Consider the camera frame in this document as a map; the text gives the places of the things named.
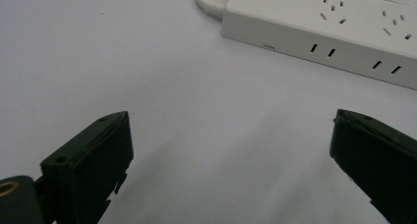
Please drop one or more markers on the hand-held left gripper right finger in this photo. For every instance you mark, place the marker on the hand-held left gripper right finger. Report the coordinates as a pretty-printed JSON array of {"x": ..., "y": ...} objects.
[{"x": 380, "y": 165}]

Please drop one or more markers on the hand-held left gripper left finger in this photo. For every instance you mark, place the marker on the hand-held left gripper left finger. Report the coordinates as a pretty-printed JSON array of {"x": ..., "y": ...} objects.
[{"x": 88, "y": 165}]

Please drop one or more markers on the white power strip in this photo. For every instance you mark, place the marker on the white power strip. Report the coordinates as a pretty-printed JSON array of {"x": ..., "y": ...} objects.
[{"x": 331, "y": 27}]

